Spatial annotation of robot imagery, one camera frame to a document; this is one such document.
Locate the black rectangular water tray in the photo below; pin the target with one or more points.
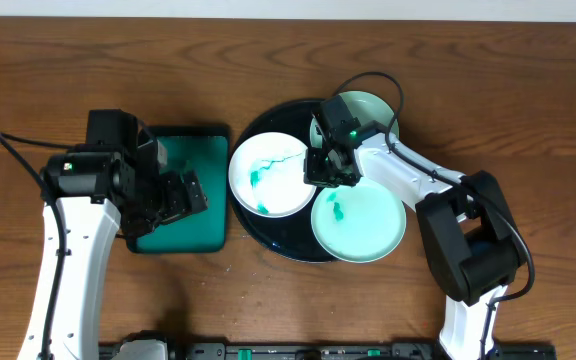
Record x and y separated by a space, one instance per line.
203 150

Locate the round black serving tray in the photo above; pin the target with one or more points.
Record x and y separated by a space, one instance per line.
290 236

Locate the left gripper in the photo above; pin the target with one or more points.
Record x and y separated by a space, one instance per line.
179 196

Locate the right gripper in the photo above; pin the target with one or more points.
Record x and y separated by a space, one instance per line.
323 170

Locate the white plate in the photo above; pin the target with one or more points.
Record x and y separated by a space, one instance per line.
266 175

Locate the mint plate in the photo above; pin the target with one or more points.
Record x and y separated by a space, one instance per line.
366 107
358 224

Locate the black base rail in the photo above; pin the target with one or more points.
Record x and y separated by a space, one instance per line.
157 349

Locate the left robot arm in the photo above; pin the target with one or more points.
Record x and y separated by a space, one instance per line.
111 185

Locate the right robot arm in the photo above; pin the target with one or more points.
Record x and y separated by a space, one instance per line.
473 248

